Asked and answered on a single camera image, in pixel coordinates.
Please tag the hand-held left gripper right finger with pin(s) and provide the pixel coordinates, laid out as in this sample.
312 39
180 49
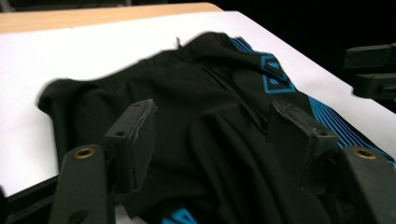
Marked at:
299 146

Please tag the black swim shorts blue print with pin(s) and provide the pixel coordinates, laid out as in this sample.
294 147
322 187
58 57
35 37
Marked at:
202 109

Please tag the white table mat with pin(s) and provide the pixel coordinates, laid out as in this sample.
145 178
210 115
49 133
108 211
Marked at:
93 53

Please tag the wooden table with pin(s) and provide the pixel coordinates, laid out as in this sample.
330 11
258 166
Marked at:
93 17

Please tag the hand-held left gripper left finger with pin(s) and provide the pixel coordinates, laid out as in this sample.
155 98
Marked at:
134 146

